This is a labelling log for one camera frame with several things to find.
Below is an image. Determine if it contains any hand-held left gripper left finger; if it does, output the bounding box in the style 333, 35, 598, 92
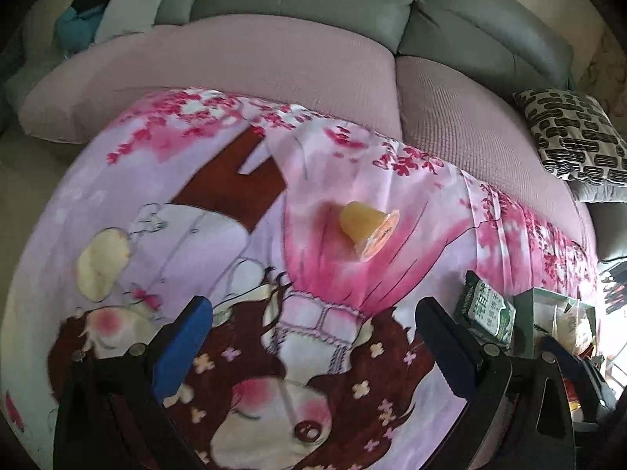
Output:
53, 295, 214, 470

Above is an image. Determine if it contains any black iron railing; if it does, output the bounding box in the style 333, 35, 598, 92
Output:
600, 267, 627, 314

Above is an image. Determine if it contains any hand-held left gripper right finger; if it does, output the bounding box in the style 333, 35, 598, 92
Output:
414, 296, 576, 470

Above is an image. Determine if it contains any pink printed blanket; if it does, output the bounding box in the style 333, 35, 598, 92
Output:
0, 87, 601, 470

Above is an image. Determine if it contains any grey sofa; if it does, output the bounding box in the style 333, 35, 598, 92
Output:
0, 0, 627, 265

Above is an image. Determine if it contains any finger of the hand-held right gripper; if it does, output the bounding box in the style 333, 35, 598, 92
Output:
539, 335, 618, 409

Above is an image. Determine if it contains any grey pillow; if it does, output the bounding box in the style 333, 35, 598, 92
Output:
571, 179, 627, 204

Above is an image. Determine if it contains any green carton snack box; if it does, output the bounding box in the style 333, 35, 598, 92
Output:
453, 271, 516, 351

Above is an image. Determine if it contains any teal cardboard tray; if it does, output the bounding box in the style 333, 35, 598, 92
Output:
512, 286, 601, 360

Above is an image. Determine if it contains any teal cloth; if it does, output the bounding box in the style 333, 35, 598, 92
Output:
53, 7, 106, 52

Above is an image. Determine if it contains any pink sofa cover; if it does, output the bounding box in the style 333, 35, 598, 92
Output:
17, 14, 596, 250

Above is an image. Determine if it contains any black white patterned pillow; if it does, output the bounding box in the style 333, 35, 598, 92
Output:
513, 88, 627, 187

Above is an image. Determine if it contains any orange jelly cup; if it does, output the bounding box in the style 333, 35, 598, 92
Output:
339, 201, 400, 261

